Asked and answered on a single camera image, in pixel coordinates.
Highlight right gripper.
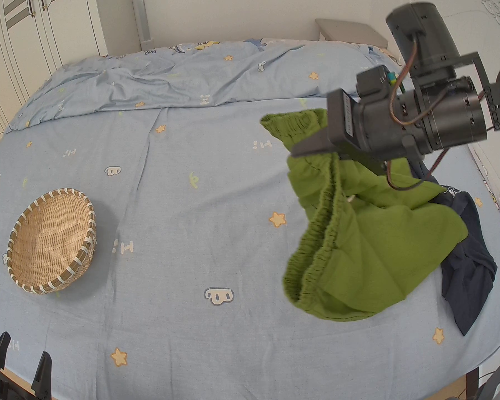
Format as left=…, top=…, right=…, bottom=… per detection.
left=289, top=75, right=488, bottom=162

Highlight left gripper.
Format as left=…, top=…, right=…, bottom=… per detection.
left=0, top=332, right=53, bottom=400

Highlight green shorts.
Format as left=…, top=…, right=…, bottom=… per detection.
left=260, top=107, right=469, bottom=323

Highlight round woven basket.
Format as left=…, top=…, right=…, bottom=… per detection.
left=6, top=188, right=97, bottom=295

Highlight bed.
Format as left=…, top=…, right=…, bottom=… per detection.
left=0, top=0, right=500, bottom=400

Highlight dark blue garment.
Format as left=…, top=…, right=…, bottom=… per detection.
left=408, top=159, right=498, bottom=336

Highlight pale blue quilt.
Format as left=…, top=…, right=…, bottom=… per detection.
left=4, top=38, right=390, bottom=134

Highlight grey bedside table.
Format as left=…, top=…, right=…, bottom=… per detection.
left=314, top=18, right=389, bottom=49

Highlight white wardrobe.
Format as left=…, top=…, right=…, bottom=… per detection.
left=0, top=0, right=109, bottom=138

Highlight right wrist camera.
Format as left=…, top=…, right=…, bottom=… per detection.
left=355, top=66, right=396, bottom=104

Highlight grey wall pipe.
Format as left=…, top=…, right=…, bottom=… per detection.
left=127, top=0, right=152, bottom=43

